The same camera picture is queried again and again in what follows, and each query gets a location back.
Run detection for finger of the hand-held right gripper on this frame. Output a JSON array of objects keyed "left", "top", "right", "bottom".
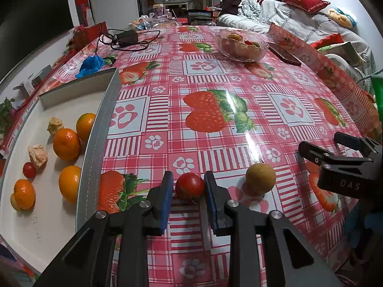
[
  {"left": 334, "top": 132, "right": 370, "bottom": 157},
  {"left": 298, "top": 140, "right": 334, "bottom": 166}
]

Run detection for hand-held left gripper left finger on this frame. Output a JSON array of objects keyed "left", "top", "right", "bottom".
[{"left": 33, "top": 171, "right": 174, "bottom": 287}]

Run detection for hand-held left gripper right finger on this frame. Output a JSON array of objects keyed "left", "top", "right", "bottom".
[{"left": 204, "top": 171, "right": 342, "bottom": 287}]

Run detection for large red tomato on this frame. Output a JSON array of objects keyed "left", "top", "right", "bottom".
[{"left": 175, "top": 172, "right": 205, "bottom": 201}]

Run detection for brown round fruit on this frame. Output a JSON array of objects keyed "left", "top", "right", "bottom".
[{"left": 246, "top": 163, "right": 276, "bottom": 194}]

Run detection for smooth orange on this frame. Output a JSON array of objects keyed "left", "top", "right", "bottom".
[{"left": 58, "top": 165, "right": 82, "bottom": 204}]

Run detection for orange with green tinge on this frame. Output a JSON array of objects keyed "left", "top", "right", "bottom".
[{"left": 76, "top": 113, "right": 97, "bottom": 142}]

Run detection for large bumpy tangerine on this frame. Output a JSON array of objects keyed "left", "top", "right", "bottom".
[{"left": 53, "top": 128, "right": 81, "bottom": 161}]

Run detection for white rectangular tray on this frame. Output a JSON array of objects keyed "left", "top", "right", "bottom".
[{"left": 0, "top": 67, "right": 122, "bottom": 276}]

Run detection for dried fruit husk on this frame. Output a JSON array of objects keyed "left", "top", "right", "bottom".
[
  {"left": 28, "top": 144, "right": 48, "bottom": 168},
  {"left": 47, "top": 117, "right": 64, "bottom": 135}
]

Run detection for small red cherry tomato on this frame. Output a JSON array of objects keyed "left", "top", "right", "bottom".
[{"left": 23, "top": 162, "right": 37, "bottom": 178}]

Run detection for small tangerine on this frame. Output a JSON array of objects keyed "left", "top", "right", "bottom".
[{"left": 13, "top": 179, "right": 36, "bottom": 210}]

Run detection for pile of small fruits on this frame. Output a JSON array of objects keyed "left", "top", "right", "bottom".
[{"left": 226, "top": 33, "right": 261, "bottom": 48}]

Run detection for green plastic object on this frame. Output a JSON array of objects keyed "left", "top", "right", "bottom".
[{"left": 370, "top": 73, "right": 383, "bottom": 132}]

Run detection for red strawberry print tablecloth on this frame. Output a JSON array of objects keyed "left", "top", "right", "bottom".
[{"left": 0, "top": 24, "right": 383, "bottom": 287}]

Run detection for black smartphone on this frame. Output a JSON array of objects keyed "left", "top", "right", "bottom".
[{"left": 268, "top": 44, "right": 302, "bottom": 67}]

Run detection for glass fruit bowl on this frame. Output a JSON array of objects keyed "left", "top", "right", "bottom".
[{"left": 215, "top": 28, "right": 270, "bottom": 63}]

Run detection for yellow blue plush pillow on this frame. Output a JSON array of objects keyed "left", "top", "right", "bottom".
[{"left": 327, "top": 7, "right": 358, "bottom": 27}]

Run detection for grey white blanket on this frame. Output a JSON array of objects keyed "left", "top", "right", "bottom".
[{"left": 217, "top": 0, "right": 376, "bottom": 75}]

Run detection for red printed pillow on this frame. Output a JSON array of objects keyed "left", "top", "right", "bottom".
[{"left": 282, "top": 0, "right": 331, "bottom": 14}]

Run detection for crumpled blue glove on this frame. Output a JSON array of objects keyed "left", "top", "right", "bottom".
[{"left": 75, "top": 55, "right": 105, "bottom": 79}]

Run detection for dark clothes pile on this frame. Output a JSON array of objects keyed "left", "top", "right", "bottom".
[{"left": 221, "top": 0, "right": 243, "bottom": 14}]

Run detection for small grey box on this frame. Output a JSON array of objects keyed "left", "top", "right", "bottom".
[{"left": 31, "top": 64, "right": 53, "bottom": 86}]

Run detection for clear plastic food bag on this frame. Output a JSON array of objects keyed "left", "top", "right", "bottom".
[{"left": 132, "top": 16, "right": 180, "bottom": 29}]

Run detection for green potted plant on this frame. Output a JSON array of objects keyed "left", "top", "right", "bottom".
[{"left": 0, "top": 97, "right": 15, "bottom": 135}]

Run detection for open white cardboard box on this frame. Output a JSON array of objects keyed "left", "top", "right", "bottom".
[{"left": 13, "top": 79, "right": 33, "bottom": 96}]

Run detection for red gift boxes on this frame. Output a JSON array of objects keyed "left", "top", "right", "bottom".
[{"left": 73, "top": 21, "right": 108, "bottom": 50}]

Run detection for white side table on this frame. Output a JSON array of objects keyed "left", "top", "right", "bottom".
[{"left": 164, "top": 0, "right": 192, "bottom": 9}]

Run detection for black television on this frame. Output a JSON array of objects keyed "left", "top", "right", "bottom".
[{"left": 0, "top": 0, "right": 74, "bottom": 78}]

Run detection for black power adapter with cable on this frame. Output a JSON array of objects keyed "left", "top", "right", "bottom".
[{"left": 98, "top": 28, "right": 165, "bottom": 51}]

